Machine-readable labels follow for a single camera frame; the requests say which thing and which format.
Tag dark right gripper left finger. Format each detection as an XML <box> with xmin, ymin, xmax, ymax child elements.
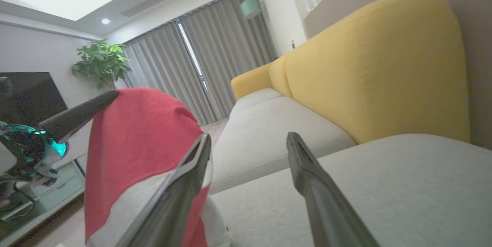
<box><xmin>115</xmin><ymin>133</ymin><xmax>212</xmax><ymax>247</ymax></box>

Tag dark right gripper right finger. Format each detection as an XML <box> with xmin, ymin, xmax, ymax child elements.
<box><xmin>286</xmin><ymin>132</ymin><xmax>381</xmax><ymax>247</ymax></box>

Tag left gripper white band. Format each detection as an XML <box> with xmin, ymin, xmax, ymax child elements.
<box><xmin>0</xmin><ymin>90</ymin><xmax>120</xmax><ymax>186</ymax></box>

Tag red shorts with white trim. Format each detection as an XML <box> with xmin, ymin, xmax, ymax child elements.
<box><xmin>84</xmin><ymin>87</ymin><xmax>231</xmax><ymax>247</ymax></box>

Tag black flat television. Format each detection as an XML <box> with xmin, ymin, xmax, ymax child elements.
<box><xmin>0</xmin><ymin>72</ymin><xmax>68</xmax><ymax>129</ymax></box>

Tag green leafy potted plant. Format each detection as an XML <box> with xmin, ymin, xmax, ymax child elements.
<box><xmin>69</xmin><ymin>39</ymin><xmax>133</xmax><ymax>90</ymax></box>

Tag pale green TV cabinet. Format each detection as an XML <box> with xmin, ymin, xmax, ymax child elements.
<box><xmin>0</xmin><ymin>158</ymin><xmax>87</xmax><ymax>247</ymax></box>

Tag large grey sofa seat cushion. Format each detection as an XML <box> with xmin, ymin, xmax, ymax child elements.
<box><xmin>209</xmin><ymin>134</ymin><xmax>492</xmax><ymax>247</ymax></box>

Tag grey pleated curtain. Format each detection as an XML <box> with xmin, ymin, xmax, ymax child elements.
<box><xmin>122</xmin><ymin>20</ymin><xmax>216</xmax><ymax>126</ymax></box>
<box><xmin>179</xmin><ymin>0</ymin><xmax>278</xmax><ymax>121</ymax></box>

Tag small yellow sofa backrest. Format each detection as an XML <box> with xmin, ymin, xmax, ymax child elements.
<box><xmin>231</xmin><ymin>55</ymin><xmax>293</xmax><ymax>100</ymax></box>

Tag large yellow sofa backrest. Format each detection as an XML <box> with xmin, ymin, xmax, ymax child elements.
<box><xmin>284</xmin><ymin>0</ymin><xmax>470</xmax><ymax>144</ymax></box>

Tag teal lamp shade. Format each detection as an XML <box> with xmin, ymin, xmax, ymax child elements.
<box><xmin>240</xmin><ymin>0</ymin><xmax>263</xmax><ymax>20</ymax></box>

